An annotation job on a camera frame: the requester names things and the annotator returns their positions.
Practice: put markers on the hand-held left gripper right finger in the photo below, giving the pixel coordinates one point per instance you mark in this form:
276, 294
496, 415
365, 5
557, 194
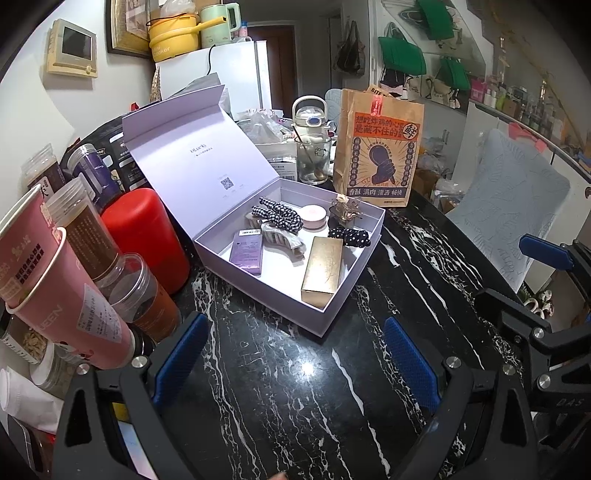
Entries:
408, 360

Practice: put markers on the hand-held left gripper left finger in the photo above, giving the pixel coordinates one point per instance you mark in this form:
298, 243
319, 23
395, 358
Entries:
182, 355

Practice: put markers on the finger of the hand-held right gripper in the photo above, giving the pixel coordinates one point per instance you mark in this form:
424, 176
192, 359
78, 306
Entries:
547, 253
512, 318

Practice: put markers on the small purple box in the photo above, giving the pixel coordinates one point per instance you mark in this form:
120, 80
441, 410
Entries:
247, 251

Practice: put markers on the gold rectangular box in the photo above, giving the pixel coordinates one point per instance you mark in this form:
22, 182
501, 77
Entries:
323, 272

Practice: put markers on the black polka-dot scrunchie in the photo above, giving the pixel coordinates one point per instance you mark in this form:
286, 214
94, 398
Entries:
351, 237

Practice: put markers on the pearl white hair claw clip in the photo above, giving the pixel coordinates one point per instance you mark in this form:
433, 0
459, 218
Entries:
281, 237

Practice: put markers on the amber gold hair clip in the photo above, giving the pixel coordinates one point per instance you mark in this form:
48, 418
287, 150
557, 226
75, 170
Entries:
348, 208

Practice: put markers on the black white checkered hair bow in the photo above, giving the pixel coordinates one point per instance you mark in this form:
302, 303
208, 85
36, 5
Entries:
277, 212

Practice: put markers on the pink round compact case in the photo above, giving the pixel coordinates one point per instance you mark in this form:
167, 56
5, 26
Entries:
314, 217

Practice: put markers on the lavender gift box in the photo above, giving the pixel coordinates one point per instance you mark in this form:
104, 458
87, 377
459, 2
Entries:
184, 152

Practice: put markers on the pair of beige slippers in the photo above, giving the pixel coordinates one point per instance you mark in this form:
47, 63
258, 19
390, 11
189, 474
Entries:
538, 302

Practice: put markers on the clear jar with amber contents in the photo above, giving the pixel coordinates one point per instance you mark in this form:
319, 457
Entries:
147, 304

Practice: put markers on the chair with grey leaf cover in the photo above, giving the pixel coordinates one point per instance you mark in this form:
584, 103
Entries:
333, 99
508, 203

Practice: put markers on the pink printed paper cup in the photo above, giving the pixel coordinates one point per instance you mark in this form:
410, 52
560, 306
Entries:
74, 314
25, 244

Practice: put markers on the red canister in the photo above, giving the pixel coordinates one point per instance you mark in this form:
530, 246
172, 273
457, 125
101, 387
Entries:
143, 235

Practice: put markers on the row of cosmetic bottles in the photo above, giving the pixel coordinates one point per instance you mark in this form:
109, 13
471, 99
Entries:
517, 101

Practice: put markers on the glass jar of grains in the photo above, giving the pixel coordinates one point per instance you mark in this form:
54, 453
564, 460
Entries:
27, 341

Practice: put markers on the clear jar with brown contents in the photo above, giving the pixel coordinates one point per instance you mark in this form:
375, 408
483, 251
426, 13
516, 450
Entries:
87, 230

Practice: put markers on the brown printed paper bag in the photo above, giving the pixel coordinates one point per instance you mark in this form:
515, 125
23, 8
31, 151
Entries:
378, 147

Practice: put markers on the purple label jar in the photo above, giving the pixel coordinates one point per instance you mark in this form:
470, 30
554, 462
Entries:
92, 175

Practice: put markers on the green tote bag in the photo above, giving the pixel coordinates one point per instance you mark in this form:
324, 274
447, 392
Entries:
436, 18
401, 57
455, 74

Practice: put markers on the white barcode carton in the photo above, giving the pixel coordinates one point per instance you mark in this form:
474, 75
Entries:
287, 170

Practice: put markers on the clear glass cup with spoon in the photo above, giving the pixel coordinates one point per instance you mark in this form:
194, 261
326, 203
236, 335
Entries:
314, 161

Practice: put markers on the black snack bag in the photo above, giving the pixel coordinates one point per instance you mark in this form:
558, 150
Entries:
111, 143

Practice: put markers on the white storage bin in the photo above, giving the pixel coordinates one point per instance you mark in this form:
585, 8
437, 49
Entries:
277, 150

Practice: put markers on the dark label clear jar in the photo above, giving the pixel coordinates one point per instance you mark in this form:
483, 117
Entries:
44, 168

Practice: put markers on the clear plastic bags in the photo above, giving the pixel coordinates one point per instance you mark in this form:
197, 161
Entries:
268, 124

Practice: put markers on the woven straw fan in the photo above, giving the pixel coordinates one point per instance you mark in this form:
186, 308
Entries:
156, 85

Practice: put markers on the dark hanging handbag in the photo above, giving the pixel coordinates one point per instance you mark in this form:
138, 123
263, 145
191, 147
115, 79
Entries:
348, 50

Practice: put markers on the white refrigerator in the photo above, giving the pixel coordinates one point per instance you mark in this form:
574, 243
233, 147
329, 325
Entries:
240, 69

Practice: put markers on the dark brown door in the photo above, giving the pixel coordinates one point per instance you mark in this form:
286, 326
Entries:
272, 64

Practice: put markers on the yellow cooking pot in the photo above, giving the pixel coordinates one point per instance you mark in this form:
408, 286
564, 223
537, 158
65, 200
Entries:
171, 39

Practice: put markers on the framed picture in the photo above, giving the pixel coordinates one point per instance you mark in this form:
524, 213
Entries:
131, 27

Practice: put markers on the pale green electric kettle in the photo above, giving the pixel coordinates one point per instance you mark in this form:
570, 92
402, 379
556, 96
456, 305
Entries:
217, 23

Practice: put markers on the beige wall control panel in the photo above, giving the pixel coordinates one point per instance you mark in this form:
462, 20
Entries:
71, 46

